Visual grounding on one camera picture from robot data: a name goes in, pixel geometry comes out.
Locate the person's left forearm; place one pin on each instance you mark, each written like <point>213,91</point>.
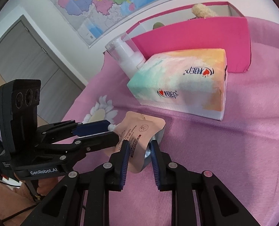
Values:
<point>7,197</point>

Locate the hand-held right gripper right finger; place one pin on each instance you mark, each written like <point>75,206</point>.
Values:
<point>156,167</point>

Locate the pink cardboard box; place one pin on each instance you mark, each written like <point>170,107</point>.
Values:
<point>200,40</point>

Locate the grey door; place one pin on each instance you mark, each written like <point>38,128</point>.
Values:
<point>35,63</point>

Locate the green plush toy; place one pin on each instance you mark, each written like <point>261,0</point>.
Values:
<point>158,25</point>

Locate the beige plush bunny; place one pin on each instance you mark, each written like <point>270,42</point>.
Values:
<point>203,10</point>

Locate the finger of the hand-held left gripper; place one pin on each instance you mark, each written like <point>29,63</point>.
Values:
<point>92,127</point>
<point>99,142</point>

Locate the person's left hand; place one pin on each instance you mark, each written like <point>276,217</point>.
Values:
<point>47,185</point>

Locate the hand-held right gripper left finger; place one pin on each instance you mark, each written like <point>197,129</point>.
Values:
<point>124,167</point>

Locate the white pump bottle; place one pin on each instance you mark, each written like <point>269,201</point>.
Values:
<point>127,61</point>

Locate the pink daisy print blanket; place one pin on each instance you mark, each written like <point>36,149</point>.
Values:
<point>248,146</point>

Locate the colourful wall map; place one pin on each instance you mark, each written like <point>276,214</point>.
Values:
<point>106,4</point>

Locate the pastel tissue pack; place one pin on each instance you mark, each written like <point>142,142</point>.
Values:
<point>177,87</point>

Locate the peach pink pouch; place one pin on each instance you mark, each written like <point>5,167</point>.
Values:
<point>139,131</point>

